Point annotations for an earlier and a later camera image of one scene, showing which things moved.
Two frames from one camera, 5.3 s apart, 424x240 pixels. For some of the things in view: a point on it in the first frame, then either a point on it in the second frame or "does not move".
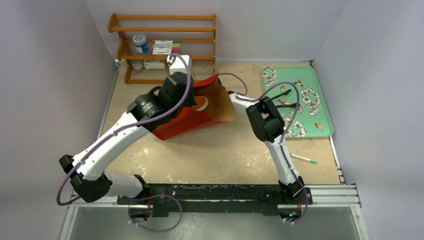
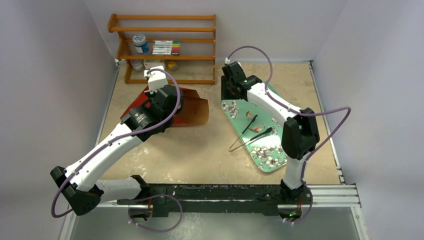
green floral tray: [311, 119] to [260, 131]
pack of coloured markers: [166, 47] does not move
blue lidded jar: [141, 45] does not move
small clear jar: [137, 64] does not move
